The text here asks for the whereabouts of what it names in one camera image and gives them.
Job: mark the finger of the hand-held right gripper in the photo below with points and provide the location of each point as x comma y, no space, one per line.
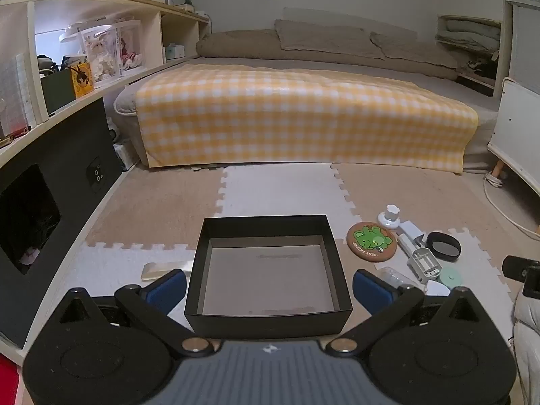
519,266

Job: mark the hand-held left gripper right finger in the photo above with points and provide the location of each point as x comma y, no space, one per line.
371,291

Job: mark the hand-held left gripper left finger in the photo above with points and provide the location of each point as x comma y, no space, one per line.
168,289

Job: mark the clear plastic case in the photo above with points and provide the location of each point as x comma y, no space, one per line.
394,277

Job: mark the round cork coaster green frog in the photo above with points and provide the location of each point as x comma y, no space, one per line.
371,240

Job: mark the white open-housing handheld device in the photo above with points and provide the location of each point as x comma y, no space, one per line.
422,263

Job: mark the mint green tape measure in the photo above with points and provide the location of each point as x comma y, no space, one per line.
451,277

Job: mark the black cardboard box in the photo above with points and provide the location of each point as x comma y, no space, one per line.
261,320

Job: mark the white plug adapter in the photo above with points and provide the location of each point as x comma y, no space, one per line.
409,228

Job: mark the black oval band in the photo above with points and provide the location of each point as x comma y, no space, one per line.
443,247

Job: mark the white fluffy cloth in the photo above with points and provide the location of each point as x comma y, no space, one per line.
527,346

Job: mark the beige foam mat tile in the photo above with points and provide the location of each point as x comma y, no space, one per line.
156,206
426,194

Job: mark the white panel with wooden leg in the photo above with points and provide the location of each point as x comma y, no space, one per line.
519,135

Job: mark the white patterned tissue box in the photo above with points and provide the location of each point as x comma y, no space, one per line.
125,157

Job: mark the bed with brown pillows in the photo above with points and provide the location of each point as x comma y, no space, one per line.
472,97

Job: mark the red object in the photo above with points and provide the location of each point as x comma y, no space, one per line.
7,382

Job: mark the yellow checked blanket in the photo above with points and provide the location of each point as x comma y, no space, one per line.
295,114

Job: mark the dark green box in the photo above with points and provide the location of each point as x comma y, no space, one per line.
57,93

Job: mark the orange printed box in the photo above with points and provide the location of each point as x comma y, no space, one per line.
82,79

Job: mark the pale green tissue box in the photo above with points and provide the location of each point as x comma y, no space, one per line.
174,52

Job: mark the folded grey bedding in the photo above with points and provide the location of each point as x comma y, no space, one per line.
468,33

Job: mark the beige pillow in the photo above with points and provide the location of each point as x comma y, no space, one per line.
325,38
413,52

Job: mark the clear doll display case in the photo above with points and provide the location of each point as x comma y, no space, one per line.
114,50

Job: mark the long beige duvet roll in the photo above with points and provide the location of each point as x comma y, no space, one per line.
236,44

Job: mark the white wooden shelf unit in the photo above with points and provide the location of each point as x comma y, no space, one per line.
147,12

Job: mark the black switch plate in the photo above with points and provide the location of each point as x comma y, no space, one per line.
96,174

